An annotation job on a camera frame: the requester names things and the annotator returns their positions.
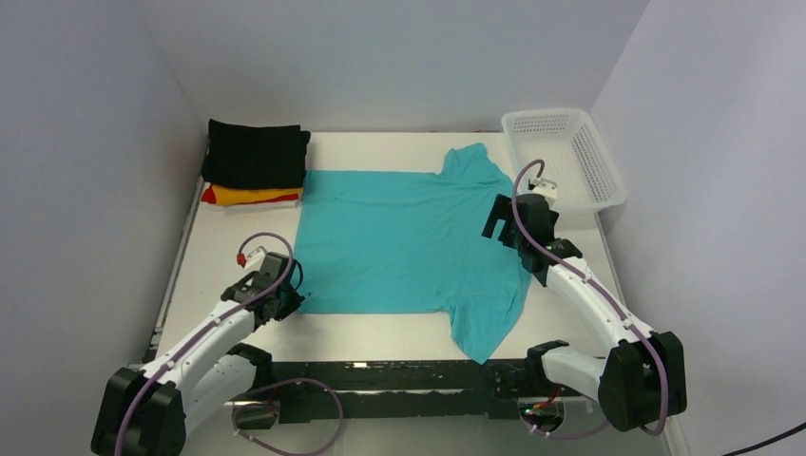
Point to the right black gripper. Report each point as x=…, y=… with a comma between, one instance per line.
x=504, y=220

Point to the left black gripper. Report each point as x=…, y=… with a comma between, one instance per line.
x=289, y=300

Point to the turquoise t-shirt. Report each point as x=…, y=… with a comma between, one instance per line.
x=386, y=242

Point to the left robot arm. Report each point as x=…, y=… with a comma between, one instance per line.
x=212, y=368

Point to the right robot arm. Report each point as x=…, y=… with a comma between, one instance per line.
x=641, y=378

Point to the white plastic basket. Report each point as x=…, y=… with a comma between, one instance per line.
x=576, y=157

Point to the folded yellow t-shirt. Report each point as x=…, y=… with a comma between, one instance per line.
x=255, y=194

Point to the folded red t-shirt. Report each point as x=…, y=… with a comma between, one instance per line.
x=211, y=196

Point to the folded black t-shirt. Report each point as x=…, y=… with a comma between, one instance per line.
x=255, y=158

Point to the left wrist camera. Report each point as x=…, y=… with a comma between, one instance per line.
x=253, y=259

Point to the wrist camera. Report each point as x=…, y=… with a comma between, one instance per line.
x=253, y=259
x=547, y=189

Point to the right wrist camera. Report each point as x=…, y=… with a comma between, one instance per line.
x=547, y=189

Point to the aluminium frame rail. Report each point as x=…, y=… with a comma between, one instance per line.
x=164, y=302

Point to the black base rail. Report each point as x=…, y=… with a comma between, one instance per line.
x=301, y=392

